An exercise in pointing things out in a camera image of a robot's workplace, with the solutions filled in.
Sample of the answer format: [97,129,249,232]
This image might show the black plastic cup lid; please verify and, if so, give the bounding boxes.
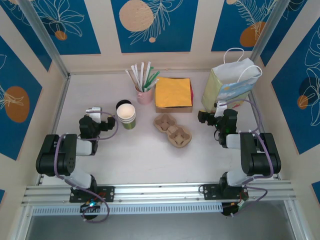
[115,99,133,111]

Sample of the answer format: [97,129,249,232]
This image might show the printed paper bag white handles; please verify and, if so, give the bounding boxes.
[201,47,263,112]

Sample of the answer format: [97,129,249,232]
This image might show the brown pulp cup carrier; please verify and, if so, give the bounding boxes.
[153,113,193,149]

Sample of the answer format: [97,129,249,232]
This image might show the green straw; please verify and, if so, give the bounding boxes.
[146,71,161,90]
[143,67,155,89]

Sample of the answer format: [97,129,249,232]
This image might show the brown cardboard napkin box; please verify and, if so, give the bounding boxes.
[154,77,195,114]

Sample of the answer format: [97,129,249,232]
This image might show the yellow paper napkin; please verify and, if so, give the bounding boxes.
[154,76,193,109]

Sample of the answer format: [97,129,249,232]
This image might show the pink straw holder cup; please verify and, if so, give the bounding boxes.
[136,86,154,105]

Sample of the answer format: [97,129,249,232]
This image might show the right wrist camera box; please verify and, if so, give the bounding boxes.
[214,100,227,118]

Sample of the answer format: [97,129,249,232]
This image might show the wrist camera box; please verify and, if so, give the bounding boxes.
[214,100,227,118]
[84,106,103,124]

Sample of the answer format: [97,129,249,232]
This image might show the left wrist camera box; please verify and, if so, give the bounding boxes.
[84,106,103,124]

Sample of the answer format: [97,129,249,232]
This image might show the wide aluminium base rail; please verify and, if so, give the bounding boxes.
[21,179,296,206]

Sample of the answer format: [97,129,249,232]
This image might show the white slotted cable duct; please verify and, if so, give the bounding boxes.
[31,202,223,216]

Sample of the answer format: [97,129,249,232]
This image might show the aluminium frame post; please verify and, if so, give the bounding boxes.
[249,0,287,66]
[17,0,71,78]

